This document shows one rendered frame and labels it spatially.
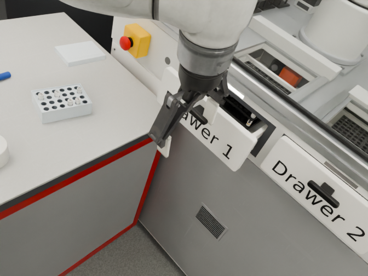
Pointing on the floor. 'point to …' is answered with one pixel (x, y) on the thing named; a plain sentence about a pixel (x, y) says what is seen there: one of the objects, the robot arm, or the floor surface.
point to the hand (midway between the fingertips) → (186, 133)
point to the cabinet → (232, 213)
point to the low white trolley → (68, 151)
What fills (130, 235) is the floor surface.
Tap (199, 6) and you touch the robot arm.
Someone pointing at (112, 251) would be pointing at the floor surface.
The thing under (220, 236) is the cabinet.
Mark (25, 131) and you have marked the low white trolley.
